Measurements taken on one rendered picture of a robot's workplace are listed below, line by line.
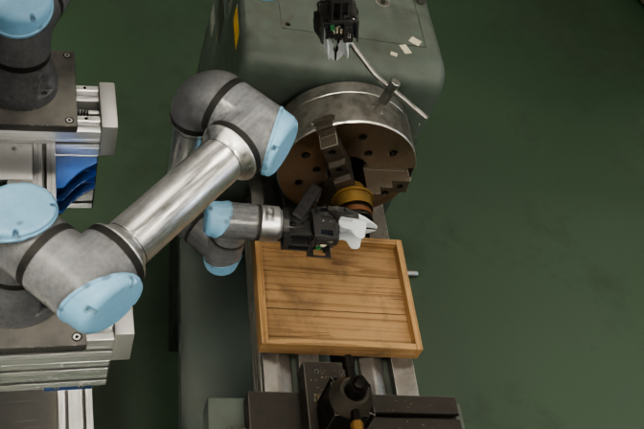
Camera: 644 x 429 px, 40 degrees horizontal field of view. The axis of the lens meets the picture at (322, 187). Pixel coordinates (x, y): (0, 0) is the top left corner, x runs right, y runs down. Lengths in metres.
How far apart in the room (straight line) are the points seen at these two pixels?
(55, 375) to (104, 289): 0.41
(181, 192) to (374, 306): 0.73
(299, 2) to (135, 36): 1.82
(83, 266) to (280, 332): 0.69
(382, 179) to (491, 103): 2.19
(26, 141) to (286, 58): 0.57
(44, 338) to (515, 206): 2.52
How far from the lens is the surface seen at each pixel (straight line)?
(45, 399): 2.56
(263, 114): 1.55
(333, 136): 1.89
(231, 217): 1.79
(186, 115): 1.62
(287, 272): 2.03
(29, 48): 1.77
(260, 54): 1.96
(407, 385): 1.98
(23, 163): 1.89
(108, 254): 1.37
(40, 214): 1.39
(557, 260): 3.63
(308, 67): 1.98
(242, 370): 2.27
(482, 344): 3.24
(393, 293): 2.08
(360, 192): 1.91
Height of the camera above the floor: 2.49
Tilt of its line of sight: 46 degrees down
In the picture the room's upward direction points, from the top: 22 degrees clockwise
